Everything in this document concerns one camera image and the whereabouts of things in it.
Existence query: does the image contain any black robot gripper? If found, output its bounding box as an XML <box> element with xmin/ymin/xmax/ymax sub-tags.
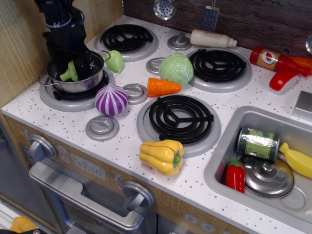
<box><xmin>43</xmin><ymin>20</ymin><xmax>95</xmax><ymax>80</ymax></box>

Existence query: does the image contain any green toy broccoli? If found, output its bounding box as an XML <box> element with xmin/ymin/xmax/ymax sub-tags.
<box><xmin>59</xmin><ymin>61</ymin><xmax>78</xmax><ymax>82</ymax></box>

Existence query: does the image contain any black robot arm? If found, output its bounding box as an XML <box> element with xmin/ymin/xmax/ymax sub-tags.
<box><xmin>35</xmin><ymin>0</ymin><xmax>94</xmax><ymax>80</ymax></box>

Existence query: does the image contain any small steel pot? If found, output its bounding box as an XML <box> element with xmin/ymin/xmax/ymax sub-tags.
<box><xmin>46</xmin><ymin>51</ymin><xmax>105</xmax><ymax>93</ymax></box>

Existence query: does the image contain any front left black burner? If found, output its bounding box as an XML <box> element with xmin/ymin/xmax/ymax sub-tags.
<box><xmin>38</xmin><ymin>68</ymin><xmax>115</xmax><ymax>112</ymax></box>

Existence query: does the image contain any black burner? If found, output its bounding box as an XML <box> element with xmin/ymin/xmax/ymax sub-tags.
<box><xmin>187</xmin><ymin>48</ymin><xmax>252</xmax><ymax>93</ymax></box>
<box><xmin>38</xmin><ymin>68</ymin><xmax>115</xmax><ymax>112</ymax></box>
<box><xmin>95</xmin><ymin>24</ymin><xmax>158</xmax><ymax>62</ymax></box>
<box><xmin>136</xmin><ymin>95</ymin><xmax>221</xmax><ymax>158</ymax></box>

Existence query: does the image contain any light green toy pear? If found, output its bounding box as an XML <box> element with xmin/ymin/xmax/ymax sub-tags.
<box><xmin>104</xmin><ymin>50</ymin><xmax>123</xmax><ymax>73</ymax></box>

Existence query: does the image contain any purple striped toy onion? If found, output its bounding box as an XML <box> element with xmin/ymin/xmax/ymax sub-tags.
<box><xmin>95</xmin><ymin>84</ymin><xmax>128</xmax><ymax>116</ymax></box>

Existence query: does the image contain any back left black burner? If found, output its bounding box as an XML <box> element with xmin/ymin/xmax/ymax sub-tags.
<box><xmin>95</xmin><ymin>24</ymin><xmax>158</xmax><ymax>62</ymax></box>

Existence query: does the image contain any silver stovetop knob middle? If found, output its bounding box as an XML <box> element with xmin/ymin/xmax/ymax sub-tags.
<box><xmin>123</xmin><ymin>83</ymin><xmax>148</xmax><ymax>105</ymax></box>

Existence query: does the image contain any silver stovetop knob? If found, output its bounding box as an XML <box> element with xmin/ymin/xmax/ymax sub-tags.
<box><xmin>85</xmin><ymin>116</ymin><xmax>119</xmax><ymax>141</ymax></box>
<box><xmin>167</xmin><ymin>33</ymin><xmax>192</xmax><ymax>51</ymax></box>
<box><xmin>123</xmin><ymin>83</ymin><xmax>148</xmax><ymax>105</ymax></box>
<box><xmin>146</xmin><ymin>57</ymin><xmax>164</xmax><ymax>76</ymax></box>

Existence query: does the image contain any silver stovetop knob front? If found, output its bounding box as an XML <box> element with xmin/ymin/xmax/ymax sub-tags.
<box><xmin>85</xmin><ymin>116</ymin><xmax>119</xmax><ymax>141</ymax></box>

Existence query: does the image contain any silver stovetop knob centre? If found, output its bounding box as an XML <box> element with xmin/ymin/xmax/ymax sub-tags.
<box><xmin>146</xmin><ymin>57</ymin><xmax>164</xmax><ymax>76</ymax></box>

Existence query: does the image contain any orange toy carrot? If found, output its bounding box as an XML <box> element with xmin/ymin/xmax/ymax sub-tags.
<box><xmin>147</xmin><ymin>78</ymin><xmax>182</xmax><ymax>97</ymax></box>

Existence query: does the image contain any left silver oven knob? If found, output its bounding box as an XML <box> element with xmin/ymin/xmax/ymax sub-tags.
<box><xmin>29</xmin><ymin>134</ymin><xmax>58</xmax><ymax>162</ymax></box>

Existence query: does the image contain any silver oven knob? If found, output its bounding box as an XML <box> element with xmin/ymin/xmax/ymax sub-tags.
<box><xmin>122</xmin><ymin>180</ymin><xmax>155</xmax><ymax>212</ymax></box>
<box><xmin>29</xmin><ymin>134</ymin><xmax>58</xmax><ymax>162</ymax></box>

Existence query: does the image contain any green toy cabbage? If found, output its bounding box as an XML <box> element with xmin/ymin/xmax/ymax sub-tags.
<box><xmin>158</xmin><ymin>53</ymin><xmax>194</xmax><ymax>86</ymax></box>

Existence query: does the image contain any hanging silver strainer spoon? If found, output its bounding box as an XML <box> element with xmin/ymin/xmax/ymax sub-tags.
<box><xmin>153</xmin><ymin>0</ymin><xmax>176</xmax><ymax>20</ymax></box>

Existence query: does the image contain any silver stovetop knob back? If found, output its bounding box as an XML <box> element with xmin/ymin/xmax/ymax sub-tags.
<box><xmin>167</xmin><ymin>33</ymin><xmax>192</xmax><ymax>51</ymax></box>

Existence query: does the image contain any cream toy bottle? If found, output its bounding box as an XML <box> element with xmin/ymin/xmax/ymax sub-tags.
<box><xmin>190</xmin><ymin>29</ymin><xmax>237</xmax><ymax>48</ymax></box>

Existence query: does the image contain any yellow toy bell pepper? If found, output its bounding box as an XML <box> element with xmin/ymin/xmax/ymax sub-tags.
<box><xmin>139</xmin><ymin>139</ymin><xmax>184</xmax><ymax>176</ymax></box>

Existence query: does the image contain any front right black burner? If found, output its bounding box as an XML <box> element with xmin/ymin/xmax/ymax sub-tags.
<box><xmin>136</xmin><ymin>95</ymin><xmax>221</xmax><ymax>158</ymax></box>

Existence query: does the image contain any back right black burner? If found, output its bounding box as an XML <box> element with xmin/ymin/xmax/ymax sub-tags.
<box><xmin>187</xmin><ymin>48</ymin><xmax>252</xmax><ymax>93</ymax></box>

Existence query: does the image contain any right silver oven knob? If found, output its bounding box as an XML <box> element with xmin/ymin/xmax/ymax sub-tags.
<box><xmin>122</xmin><ymin>180</ymin><xmax>155</xmax><ymax>212</ymax></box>

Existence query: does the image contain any silver toy sink basin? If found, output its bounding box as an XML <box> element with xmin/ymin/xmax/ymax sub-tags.
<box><xmin>204</xmin><ymin>106</ymin><xmax>312</xmax><ymax>234</ymax></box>

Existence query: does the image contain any yellow toy on floor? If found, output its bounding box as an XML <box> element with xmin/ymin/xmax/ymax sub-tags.
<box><xmin>9</xmin><ymin>216</ymin><xmax>37</xmax><ymax>234</ymax></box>

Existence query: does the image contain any red toy ketchup bottle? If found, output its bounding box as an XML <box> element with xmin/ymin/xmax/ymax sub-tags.
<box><xmin>249</xmin><ymin>46</ymin><xmax>310</xmax><ymax>77</ymax></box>

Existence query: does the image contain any red toy chili pepper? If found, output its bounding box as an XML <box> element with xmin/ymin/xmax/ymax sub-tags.
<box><xmin>225</xmin><ymin>157</ymin><xmax>245</xmax><ymax>193</ymax></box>

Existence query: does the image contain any green toy can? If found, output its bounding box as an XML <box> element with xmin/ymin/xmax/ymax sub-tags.
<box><xmin>236</xmin><ymin>127</ymin><xmax>280</xmax><ymax>161</ymax></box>

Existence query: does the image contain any steel pot lid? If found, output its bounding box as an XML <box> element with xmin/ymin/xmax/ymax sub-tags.
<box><xmin>241</xmin><ymin>156</ymin><xmax>294</xmax><ymax>198</ymax></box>

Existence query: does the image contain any orange toy behind ketchup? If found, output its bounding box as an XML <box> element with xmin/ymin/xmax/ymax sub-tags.
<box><xmin>290</xmin><ymin>57</ymin><xmax>312</xmax><ymax>75</ymax></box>

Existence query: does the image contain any silver faucet base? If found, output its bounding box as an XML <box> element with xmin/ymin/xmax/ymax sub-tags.
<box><xmin>292</xmin><ymin>91</ymin><xmax>312</xmax><ymax>122</ymax></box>

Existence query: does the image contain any hanging silver utensil right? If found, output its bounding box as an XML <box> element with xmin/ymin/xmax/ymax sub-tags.
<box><xmin>305</xmin><ymin>34</ymin><xmax>312</xmax><ymax>54</ymax></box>

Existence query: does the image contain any yellow toy banana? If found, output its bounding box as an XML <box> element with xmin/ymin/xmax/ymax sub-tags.
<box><xmin>279</xmin><ymin>143</ymin><xmax>312</xmax><ymax>178</ymax></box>

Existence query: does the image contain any silver oven door handle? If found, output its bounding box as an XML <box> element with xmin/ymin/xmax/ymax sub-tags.
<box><xmin>29</xmin><ymin>162</ymin><xmax>144</xmax><ymax>234</ymax></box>

